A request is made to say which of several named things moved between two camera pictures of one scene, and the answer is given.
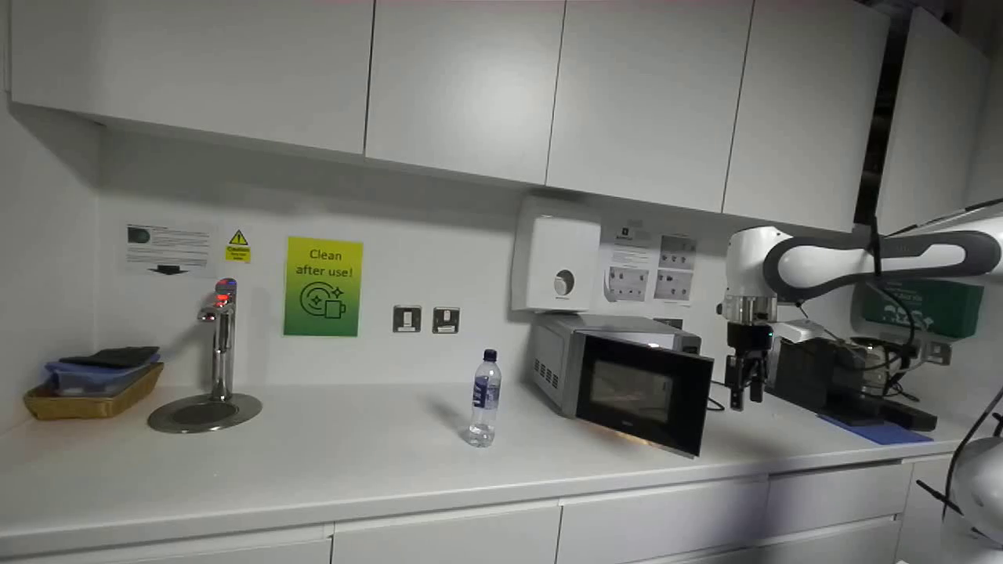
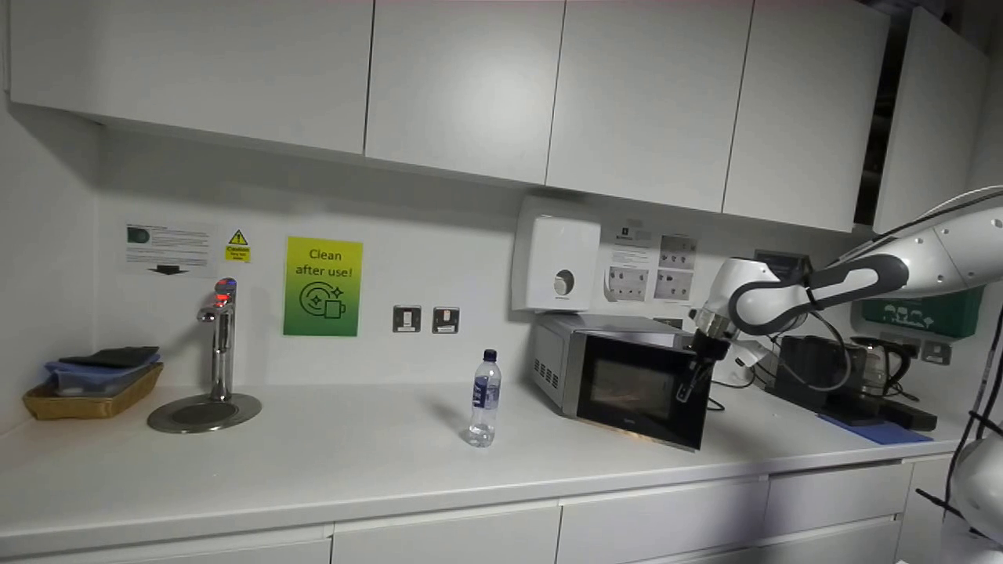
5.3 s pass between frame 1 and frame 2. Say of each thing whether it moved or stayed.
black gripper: moved
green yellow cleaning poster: stayed
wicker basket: stayed
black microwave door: stayed
